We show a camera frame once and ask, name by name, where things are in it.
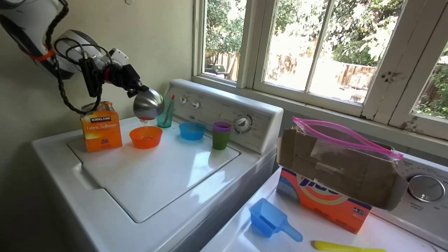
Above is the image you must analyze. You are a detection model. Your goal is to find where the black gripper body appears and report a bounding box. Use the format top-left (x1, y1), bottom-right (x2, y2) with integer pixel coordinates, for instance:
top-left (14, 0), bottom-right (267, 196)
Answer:
top-left (103, 62), bottom-right (142, 98)

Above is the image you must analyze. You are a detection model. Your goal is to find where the silver metal bowl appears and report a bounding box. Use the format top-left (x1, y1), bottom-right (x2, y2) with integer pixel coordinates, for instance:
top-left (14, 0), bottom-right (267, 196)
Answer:
top-left (131, 87), bottom-right (166, 124)

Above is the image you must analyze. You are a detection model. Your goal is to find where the orange plastic bowl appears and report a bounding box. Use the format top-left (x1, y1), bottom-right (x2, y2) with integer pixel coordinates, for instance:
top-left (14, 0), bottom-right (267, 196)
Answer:
top-left (128, 125), bottom-right (163, 152)

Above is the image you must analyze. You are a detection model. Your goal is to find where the blue plastic bowl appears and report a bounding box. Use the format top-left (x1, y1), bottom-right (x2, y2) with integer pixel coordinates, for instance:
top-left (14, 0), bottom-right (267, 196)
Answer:
top-left (177, 121), bottom-right (207, 142)

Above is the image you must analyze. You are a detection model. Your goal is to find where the teal translucent plastic cup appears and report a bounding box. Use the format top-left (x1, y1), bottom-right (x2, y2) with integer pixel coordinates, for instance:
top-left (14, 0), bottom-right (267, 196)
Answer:
top-left (155, 100), bottom-right (176, 131)

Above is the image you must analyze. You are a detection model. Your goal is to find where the orange Kirkland fabric softener pack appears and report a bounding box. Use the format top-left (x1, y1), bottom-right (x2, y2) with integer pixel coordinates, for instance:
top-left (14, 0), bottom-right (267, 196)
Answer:
top-left (78, 100), bottom-right (124, 154)

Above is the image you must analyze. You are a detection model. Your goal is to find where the white washing machine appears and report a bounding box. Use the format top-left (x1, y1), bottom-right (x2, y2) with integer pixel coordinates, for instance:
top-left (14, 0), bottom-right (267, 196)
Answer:
top-left (30, 77), bottom-right (285, 252)

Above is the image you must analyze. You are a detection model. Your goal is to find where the green cup with purple rim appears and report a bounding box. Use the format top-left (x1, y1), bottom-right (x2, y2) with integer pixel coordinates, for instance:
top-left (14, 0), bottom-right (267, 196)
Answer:
top-left (210, 121), bottom-right (233, 152)

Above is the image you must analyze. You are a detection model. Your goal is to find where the large washer dial knob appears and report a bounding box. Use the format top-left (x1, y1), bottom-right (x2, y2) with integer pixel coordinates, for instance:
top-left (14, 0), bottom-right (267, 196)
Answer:
top-left (232, 114), bottom-right (253, 136)

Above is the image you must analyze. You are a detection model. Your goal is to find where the large white framed window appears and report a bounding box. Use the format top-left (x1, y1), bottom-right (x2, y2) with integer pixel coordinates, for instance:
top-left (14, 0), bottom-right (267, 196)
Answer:
top-left (190, 0), bottom-right (379, 119)

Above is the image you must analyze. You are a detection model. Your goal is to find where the blue plastic scoop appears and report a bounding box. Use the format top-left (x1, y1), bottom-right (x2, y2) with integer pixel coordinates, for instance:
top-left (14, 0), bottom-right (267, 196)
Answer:
top-left (247, 198), bottom-right (303, 244)

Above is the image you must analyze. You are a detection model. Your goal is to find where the orange Tide detergent box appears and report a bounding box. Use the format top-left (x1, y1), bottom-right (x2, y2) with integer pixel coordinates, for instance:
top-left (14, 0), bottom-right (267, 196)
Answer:
top-left (274, 128), bottom-right (410, 236)

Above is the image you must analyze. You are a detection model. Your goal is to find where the zip bag with pink seal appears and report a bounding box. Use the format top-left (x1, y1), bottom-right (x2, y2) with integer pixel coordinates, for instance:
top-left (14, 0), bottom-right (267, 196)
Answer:
top-left (289, 115), bottom-right (406, 164)

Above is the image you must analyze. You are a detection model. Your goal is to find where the yellow plastic utensil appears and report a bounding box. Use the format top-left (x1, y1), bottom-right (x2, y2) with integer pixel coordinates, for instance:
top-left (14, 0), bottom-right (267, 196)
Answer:
top-left (310, 238), bottom-right (387, 252)

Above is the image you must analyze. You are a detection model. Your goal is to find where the round silver dryer knob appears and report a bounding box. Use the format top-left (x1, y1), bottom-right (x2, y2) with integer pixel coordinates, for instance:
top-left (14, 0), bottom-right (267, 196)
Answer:
top-left (406, 173), bottom-right (448, 205)

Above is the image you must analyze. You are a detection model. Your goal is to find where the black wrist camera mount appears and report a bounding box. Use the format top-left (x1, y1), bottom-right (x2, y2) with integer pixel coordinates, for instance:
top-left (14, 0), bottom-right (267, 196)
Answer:
top-left (79, 55), bottom-right (107, 101)

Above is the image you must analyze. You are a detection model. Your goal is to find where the orange strap on arm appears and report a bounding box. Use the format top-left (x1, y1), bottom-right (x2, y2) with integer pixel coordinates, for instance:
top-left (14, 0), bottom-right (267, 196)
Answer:
top-left (26, 48), bottom-right (57, 65)

